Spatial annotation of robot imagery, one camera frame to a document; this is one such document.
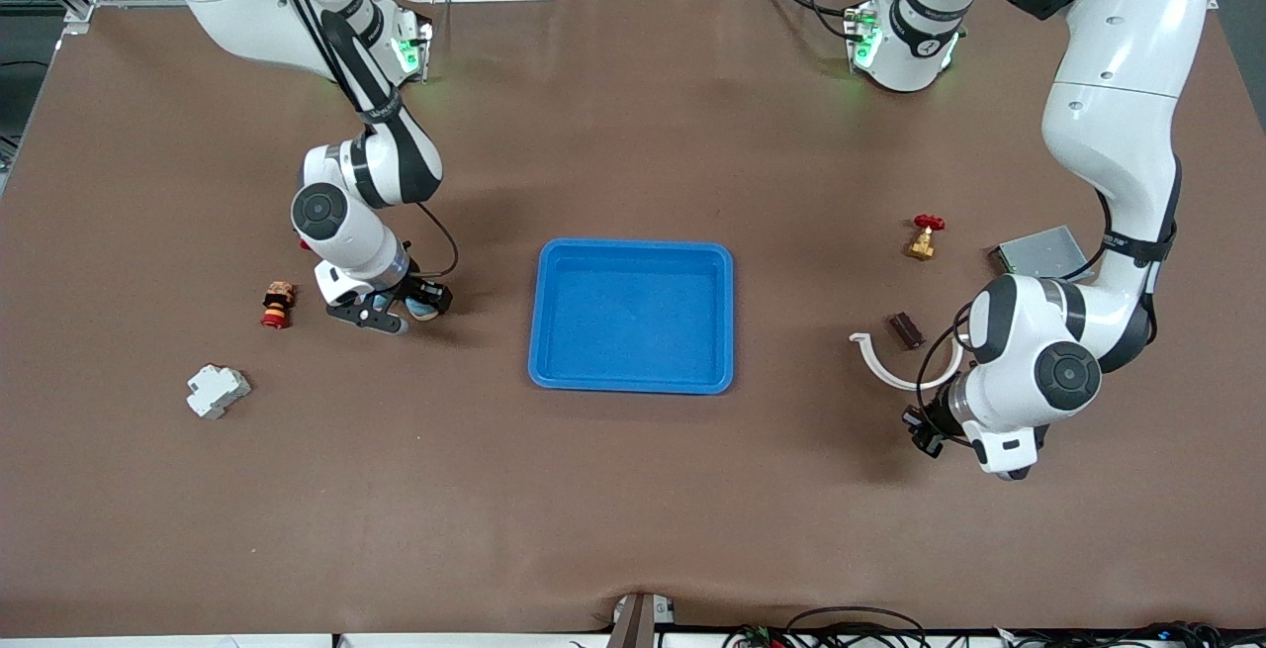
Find brown table mat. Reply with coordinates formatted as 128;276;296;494
0;0;1266;634

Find grey metal box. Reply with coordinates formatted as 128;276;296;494
987;225;1104;279

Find blue plastic tray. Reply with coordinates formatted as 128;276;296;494
527;237;736;396

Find grey metal clamp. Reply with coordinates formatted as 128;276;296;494
605;592;678;648

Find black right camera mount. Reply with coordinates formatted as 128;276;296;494
326;300;409;335

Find black wire bundle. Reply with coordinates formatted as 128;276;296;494
989;620;1266;648

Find white curved plastic bracket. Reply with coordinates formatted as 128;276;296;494
849;332;965;393

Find white circuit breaker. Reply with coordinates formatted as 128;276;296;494
186;363;252;420

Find black looped cable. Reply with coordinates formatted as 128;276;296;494
786;605;928;648

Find red yellow emergency stop button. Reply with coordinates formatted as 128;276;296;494
259;280;297;330

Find brass valve with red handle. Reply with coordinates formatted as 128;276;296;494
904;214;947;262

